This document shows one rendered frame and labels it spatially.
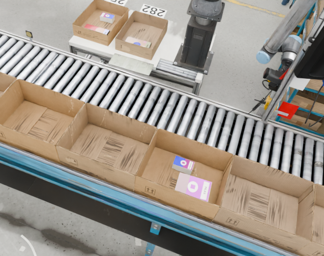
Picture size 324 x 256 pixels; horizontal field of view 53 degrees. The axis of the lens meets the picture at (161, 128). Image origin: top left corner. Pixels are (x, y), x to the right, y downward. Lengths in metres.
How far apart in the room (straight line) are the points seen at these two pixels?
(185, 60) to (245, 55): 1.61
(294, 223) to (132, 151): 0.86
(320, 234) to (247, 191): 0.38
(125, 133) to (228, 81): 1.95
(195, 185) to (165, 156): 0.24
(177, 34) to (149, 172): 1.35
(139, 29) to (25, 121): 1.22
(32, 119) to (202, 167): 0.94
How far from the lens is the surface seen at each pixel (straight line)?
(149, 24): 2.69
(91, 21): 2.71
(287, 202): 1.76
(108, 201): 1.67
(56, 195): 1.91
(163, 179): 1.63
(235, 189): 1.69
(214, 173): 1.70
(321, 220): 1.81
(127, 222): 1.82
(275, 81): 2.02
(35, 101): 1.93
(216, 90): 3.37
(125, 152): 1.70
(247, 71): 3.69
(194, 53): 2.32
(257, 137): 2.10
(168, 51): 2.48
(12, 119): 1.90
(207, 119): 2.08
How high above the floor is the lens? 2.32
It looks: 52 degrees down
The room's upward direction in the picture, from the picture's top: 10 degrees clockwise
